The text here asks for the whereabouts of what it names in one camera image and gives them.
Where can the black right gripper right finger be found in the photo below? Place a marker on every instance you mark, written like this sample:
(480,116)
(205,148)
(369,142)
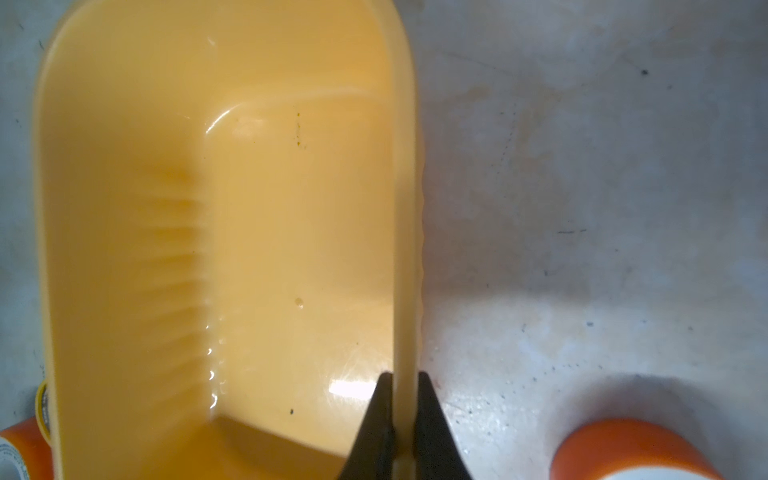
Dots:
(435,452)

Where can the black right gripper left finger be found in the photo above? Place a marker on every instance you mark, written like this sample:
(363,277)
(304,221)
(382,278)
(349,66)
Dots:
(373,451)

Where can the orange sealing tape roll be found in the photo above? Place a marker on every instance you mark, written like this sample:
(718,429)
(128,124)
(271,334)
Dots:
(624,448)
(25,454)

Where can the yellow plastic storage box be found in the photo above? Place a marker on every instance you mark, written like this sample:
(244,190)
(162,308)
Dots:
(215,193)

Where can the black yellow tape roll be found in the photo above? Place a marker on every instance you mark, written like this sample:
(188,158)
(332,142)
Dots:
(41,411)

